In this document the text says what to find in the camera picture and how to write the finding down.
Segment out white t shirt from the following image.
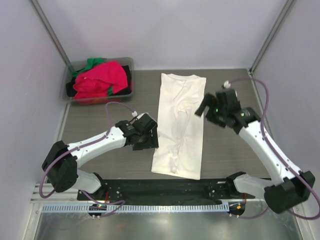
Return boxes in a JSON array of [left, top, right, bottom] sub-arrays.
[[151, 73, 207, 180]]

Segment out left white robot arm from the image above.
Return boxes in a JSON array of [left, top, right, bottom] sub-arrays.
[[41, 113, 159, 200]]

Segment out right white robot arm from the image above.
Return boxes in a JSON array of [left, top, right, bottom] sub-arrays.
[[195, 88, 316, 214]]

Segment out orange t shirt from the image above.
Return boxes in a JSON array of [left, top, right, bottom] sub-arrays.
[[79, 98, 107, 106]]

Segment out pink t shirt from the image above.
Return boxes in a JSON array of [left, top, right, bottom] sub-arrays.
[[73, 61, 129, 100]]

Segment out clear plastic storage bin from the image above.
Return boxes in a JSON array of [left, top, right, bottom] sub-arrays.
[[60, 57, 135, 105]]

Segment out green t shirt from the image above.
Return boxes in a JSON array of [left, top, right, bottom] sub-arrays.
[[71, 57, 105, 78]]

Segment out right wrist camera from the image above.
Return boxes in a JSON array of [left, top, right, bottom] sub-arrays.
[[221, 80, 238, 98]]

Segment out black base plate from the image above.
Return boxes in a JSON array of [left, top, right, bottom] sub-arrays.
[[90, 178, 254, 202]]

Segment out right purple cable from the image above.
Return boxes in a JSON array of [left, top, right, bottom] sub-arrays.
[[222, 76, 320, 221]]

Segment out white slotted cable duct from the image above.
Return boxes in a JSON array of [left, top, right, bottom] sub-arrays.
[[41, 202, 229, 214]]

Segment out right aluminium post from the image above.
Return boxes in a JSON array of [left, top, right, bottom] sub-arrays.
[[248, 0, 296, 75]]

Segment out aluminium post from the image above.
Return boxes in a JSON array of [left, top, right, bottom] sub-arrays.
[[248, 0, 296, 75], [29, 0, 74, 72]]

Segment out aluminium rail frame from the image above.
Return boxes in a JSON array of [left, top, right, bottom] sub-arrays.
[[33, 183, 259, 206]]

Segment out left aluminium post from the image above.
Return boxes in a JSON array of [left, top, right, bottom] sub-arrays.
[[29, 0, 74, 72]]

